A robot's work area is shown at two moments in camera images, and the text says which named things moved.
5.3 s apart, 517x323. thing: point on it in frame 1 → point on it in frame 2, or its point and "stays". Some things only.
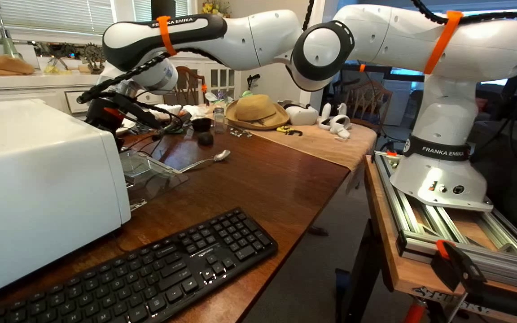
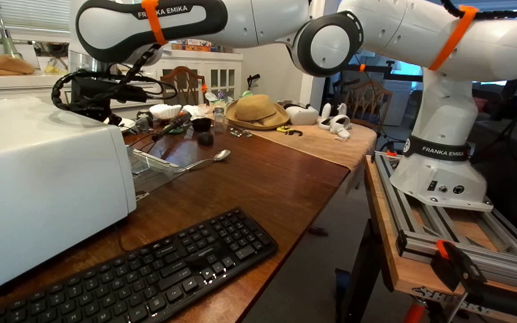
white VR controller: [337, 122] stays
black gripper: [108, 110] → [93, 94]
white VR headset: [301, 113] stays
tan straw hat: [258, 112] stays
